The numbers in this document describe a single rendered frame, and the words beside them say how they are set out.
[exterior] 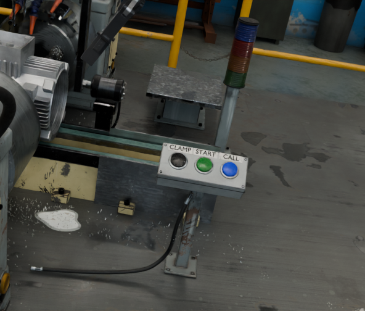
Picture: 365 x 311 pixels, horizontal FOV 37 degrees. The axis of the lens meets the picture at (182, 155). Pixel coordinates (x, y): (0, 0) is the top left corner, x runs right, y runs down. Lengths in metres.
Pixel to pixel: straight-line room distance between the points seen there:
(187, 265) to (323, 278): 0.32
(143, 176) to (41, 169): 0.25
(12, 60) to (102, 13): 0.49
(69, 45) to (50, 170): 0.36
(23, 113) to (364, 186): 1.08
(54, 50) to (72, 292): 0.66
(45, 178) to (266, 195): 0.60
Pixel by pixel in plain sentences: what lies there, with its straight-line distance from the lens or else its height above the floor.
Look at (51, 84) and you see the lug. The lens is 1.25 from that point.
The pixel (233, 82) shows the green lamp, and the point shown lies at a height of 1.04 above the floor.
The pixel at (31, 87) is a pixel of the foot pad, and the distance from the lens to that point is 1.25.
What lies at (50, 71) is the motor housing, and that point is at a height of 1.10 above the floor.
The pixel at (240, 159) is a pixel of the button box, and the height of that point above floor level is 1.08.
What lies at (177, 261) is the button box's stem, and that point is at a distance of 1.19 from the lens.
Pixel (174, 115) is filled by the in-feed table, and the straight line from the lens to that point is 1.82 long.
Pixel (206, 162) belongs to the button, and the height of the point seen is 1.07.
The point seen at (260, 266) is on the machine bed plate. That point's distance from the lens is 1.27.
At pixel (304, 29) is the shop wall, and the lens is 6.63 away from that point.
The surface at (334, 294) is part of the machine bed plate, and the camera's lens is 1.28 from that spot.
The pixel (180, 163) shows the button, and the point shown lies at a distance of 1.04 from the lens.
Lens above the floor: 1.57
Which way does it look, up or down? 28 degrees down
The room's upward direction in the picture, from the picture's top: 11 degrees clockwise
